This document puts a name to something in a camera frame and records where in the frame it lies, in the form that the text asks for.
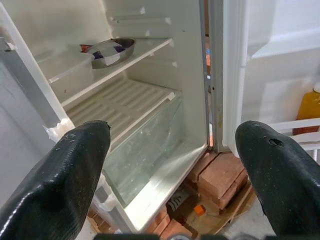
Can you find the white door shelf rail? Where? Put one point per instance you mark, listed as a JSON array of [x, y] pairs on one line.
[[300, 123]]

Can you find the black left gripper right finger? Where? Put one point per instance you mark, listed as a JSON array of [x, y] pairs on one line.
[[282, 180]]

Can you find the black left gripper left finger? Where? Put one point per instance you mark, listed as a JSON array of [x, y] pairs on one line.
[[55, 180]]

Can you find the orange juice bottle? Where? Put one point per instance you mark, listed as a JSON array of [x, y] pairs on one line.
[[310, 107]]

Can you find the brown cardboard sheet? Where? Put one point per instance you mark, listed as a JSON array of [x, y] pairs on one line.
[[220, 222]]

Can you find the white purple food packet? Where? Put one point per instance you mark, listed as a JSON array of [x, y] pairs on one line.
[[105, 48]]

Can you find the white edged fridge shelf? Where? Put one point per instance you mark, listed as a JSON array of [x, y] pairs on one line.
[[150, 46]]

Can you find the clear crisper drawer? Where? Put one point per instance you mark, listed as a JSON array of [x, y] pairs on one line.
[[145, 155]]

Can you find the silver fridge cabinet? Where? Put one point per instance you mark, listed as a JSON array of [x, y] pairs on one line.
[[155, 62]]

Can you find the ribbed white crisper cover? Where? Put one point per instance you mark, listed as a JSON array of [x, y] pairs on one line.
[[120, 100]]

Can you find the steel bowl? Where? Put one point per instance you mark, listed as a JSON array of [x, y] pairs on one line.
[[125, 53]]

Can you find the red brick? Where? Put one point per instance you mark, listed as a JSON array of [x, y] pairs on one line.
[[220, 175], [160, 222], [100, 221], [235, 192], [197, 167], [180, 231]]

